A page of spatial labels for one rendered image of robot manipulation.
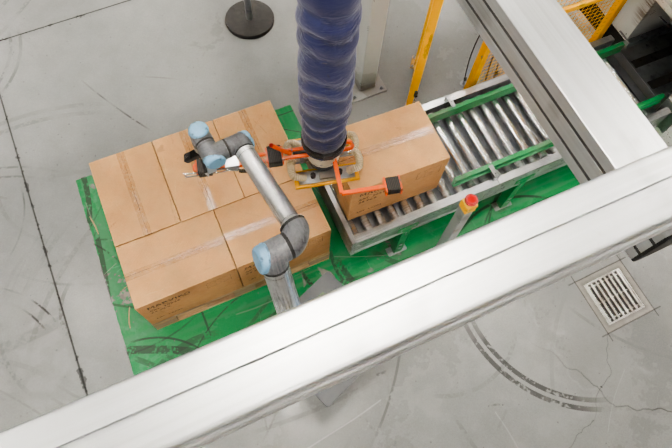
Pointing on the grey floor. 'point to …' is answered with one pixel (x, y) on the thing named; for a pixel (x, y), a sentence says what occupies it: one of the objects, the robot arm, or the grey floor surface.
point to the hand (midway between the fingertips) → (206, 167)
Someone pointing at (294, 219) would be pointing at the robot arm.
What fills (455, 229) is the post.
